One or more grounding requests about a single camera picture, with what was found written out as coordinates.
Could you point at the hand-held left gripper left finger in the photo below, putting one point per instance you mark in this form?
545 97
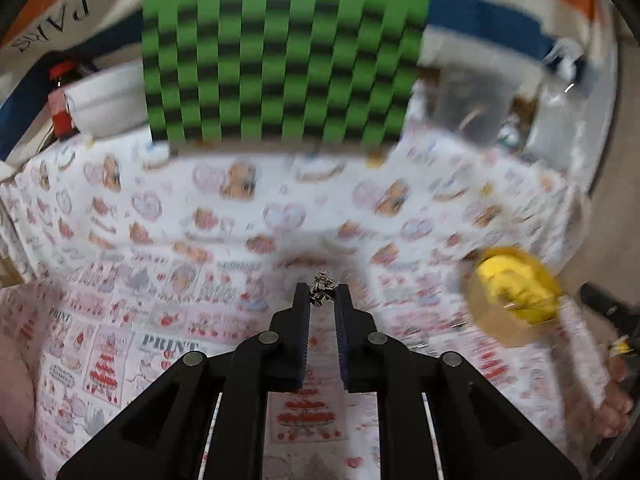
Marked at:
304 325

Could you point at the white bowl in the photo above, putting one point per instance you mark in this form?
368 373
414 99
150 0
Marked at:
107 100

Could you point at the red bottle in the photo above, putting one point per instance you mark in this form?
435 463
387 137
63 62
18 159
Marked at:
60 110

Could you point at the small metal jewelry piece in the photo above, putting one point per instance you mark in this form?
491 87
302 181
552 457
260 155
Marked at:
322 292

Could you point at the patchwork print pink cloth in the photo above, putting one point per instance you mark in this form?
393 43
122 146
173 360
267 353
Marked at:
100 320

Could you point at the yellow octagonal jewelry box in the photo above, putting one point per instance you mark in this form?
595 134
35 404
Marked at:
515 285

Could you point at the clear spray bottle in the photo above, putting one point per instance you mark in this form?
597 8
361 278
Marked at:
555 110

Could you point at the frosted plastic cup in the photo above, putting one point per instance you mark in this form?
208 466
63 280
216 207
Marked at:
472 100

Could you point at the person's right hand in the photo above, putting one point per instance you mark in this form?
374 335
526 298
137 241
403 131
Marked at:
617 407

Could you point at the green black checkered cushion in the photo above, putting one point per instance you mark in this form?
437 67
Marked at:
280 60

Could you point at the bear print white cloth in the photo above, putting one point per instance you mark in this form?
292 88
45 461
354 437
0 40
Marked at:
165 205

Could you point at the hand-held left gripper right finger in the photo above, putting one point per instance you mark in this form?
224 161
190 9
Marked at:
342 325

